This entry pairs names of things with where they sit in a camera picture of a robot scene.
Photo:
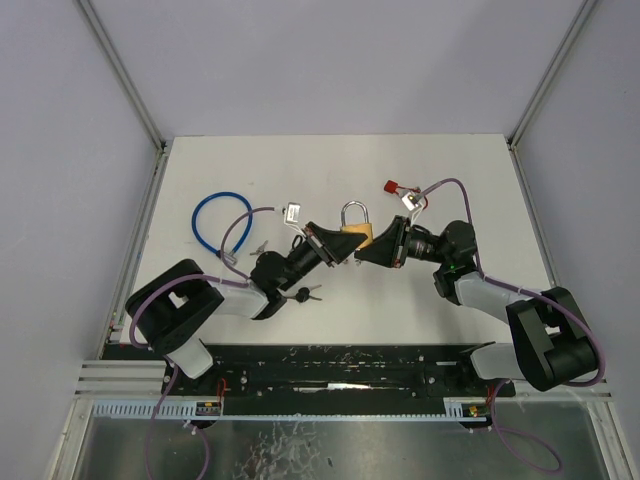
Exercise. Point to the grey slotted cable duct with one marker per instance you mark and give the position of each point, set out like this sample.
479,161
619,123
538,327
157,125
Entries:
191,410

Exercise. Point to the aluminium frame post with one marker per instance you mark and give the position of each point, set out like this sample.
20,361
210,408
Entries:
107,47
560,56

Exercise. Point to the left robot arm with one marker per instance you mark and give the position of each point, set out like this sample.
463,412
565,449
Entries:
167,313

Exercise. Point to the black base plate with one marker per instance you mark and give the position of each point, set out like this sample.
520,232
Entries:
339,382

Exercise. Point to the black-headed keys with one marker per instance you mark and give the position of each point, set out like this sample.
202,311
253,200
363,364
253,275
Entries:
304,294

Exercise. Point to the aluminium frame post left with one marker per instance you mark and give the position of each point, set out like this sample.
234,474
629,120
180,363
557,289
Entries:
107,47

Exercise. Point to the blue lock keys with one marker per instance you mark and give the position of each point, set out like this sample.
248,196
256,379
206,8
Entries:
261,249

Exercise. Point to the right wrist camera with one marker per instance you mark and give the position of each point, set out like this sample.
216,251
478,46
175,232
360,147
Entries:
415,204

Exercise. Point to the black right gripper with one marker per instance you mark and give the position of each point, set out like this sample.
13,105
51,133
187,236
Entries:
402,243

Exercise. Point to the red cable padlock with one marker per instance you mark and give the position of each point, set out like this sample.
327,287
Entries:
394,188

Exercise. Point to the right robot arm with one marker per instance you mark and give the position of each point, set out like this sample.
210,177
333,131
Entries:
549,345

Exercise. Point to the aluminium frame post right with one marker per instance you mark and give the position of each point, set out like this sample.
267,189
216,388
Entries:
560,56

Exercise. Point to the blue cable lock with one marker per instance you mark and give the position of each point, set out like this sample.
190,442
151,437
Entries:
211,218

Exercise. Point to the large brass padlock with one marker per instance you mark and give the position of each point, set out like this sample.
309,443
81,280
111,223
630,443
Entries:
359,226

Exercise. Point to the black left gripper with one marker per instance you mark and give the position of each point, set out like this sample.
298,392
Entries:
320,245

